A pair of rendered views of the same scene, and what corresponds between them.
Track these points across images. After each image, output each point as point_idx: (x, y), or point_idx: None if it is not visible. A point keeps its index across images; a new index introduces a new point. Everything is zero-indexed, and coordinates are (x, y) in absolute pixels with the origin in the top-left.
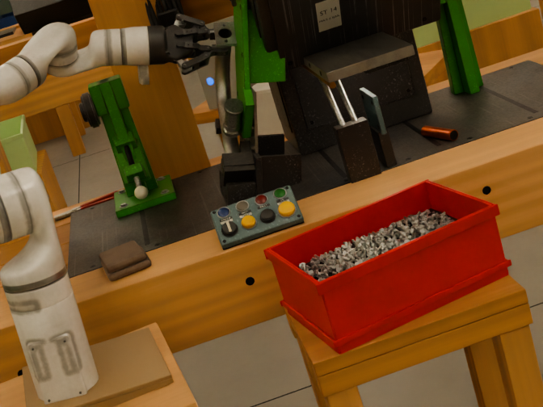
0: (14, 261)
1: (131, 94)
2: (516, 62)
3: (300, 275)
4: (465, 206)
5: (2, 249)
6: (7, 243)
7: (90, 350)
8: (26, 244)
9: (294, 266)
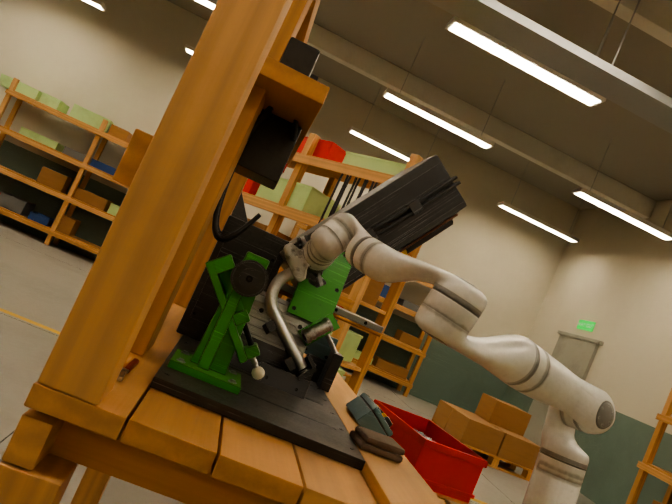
0: (575, 446)
1: (188, 260)
2: (174, 307)
3: (470, 456)
4: (407, 418)
5: (151, 419)
6: (130, 410)
7: None
8: (559, 433)
9: (460, 451)
